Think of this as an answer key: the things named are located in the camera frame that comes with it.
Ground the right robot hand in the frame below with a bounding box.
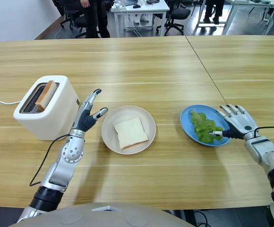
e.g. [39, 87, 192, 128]
[208, 104, 258, 140]

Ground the cream plate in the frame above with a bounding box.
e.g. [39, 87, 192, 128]
[101, 105, 157, 156]

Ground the cream toaster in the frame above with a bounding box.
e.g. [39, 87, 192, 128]
[13, 75, 81, 141]

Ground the blue plate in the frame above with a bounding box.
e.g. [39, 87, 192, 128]
[180, 105, 232, 148]

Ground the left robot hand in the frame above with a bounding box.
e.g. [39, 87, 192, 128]
[71, 88, 109, 133]

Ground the green lettuce leaf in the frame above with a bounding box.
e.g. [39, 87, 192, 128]
[189, 110, 223, 143]

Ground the white cord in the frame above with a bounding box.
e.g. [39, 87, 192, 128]
[0, 100, 21, 108]

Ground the person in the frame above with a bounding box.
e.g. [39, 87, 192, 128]
[203, 0, 225, 25]
[79, 0, 111, 39]
[133, 13, 150, 25]

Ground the robot body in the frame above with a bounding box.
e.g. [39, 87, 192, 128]
[9, 202, 195, 227]

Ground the bread slice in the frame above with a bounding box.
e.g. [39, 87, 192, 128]
[113, 117, 150, 150]
[34, 80, 58, 112]

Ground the black office chair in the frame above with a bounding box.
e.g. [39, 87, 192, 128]
[52, 0, 88, 39]
[155, 0, 191, 36]

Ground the black cable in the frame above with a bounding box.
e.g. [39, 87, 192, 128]
[29, 134, 71, 187]
[254, 126, 274, 138]

